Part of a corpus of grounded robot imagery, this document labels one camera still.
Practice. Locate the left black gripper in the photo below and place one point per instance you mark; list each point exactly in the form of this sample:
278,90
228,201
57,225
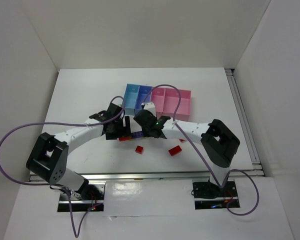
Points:
126,125

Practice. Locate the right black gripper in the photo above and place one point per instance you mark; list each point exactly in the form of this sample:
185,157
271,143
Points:
142,122

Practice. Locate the purple lego brick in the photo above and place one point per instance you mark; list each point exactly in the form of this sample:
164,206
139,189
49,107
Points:
136,135

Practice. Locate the red long lego brick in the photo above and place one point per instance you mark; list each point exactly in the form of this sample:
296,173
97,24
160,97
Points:
122,139

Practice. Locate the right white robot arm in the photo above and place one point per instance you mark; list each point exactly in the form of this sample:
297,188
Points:
214,142

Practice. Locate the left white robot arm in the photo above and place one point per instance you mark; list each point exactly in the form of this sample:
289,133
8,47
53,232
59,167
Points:
49,156

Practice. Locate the small red lego brick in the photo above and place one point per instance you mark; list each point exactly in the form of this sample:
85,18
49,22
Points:
139,149

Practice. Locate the light blue bin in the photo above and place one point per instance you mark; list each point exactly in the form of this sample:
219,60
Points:
130,97

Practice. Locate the small pink bin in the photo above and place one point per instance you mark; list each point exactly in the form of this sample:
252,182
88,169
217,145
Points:
158,98

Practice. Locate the red lego brick front right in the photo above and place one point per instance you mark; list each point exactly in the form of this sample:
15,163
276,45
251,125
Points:
175,151

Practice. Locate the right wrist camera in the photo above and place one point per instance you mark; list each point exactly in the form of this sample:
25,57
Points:
149,106

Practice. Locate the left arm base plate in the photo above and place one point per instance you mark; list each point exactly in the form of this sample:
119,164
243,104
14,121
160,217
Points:
93,198

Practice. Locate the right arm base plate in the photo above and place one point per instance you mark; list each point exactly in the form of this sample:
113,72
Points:
208,196

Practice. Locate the aluminium rail right side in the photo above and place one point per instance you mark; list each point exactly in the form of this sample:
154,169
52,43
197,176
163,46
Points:
255,159

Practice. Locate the aluminium rail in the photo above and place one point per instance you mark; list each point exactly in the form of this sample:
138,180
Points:
160,175
255,159

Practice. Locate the aluminium rail front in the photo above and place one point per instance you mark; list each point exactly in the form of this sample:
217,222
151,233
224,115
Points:
160,175

